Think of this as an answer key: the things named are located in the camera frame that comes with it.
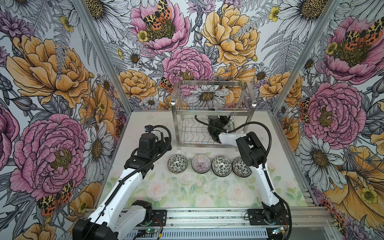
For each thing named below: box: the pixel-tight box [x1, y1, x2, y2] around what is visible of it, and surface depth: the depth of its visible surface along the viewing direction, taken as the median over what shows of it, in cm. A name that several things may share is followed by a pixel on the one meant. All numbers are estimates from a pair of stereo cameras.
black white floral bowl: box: [211, 155, 232, 177], surface depth 89 cm
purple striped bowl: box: [191, 153, 212, 174], surface depth 91 cm
